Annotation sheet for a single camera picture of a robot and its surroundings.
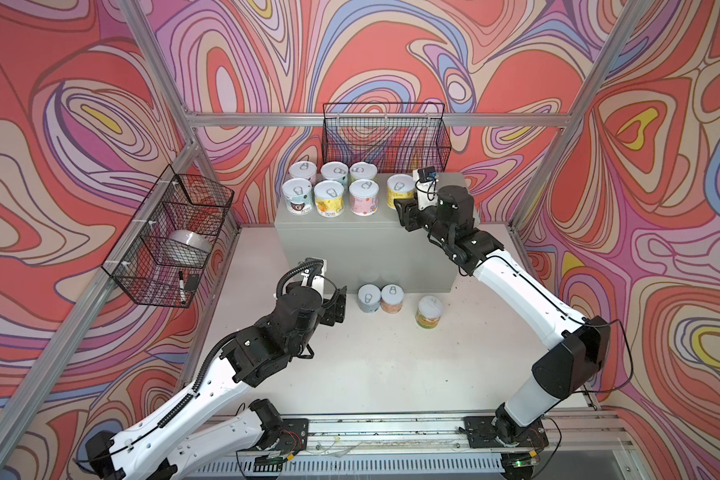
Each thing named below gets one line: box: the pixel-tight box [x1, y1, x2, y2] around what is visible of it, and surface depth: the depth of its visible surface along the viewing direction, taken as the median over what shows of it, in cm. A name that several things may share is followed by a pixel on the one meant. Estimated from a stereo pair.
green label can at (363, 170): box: [349, 161, 378, 183], surface depth 80 cm
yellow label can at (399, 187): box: [386, 174, 417, 210], surface depth 75 cm
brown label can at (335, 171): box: [320, 161, 349, 189], surface depth 79 cm
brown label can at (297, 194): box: [282, 178, 312, 215], surface depth 75 cm
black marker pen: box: [179, 270, 186, 305], surface depth 73 cm
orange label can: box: [380, 284, 405, 314], surface depth 95 cm
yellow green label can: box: [415, 295, 444, 330], surface depth 90 cm
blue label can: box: [357, 283, 381, 314], surface depth 95 cm
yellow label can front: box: [314, 180, 344, 218], surface depth 74 cm
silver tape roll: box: [167, 229, 213, 256], surface depth 73 cm
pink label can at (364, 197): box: [349, 179, 380, 217], surface depth 75 cm
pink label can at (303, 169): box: [289, 160, 317, 180], surface depth 80 cm
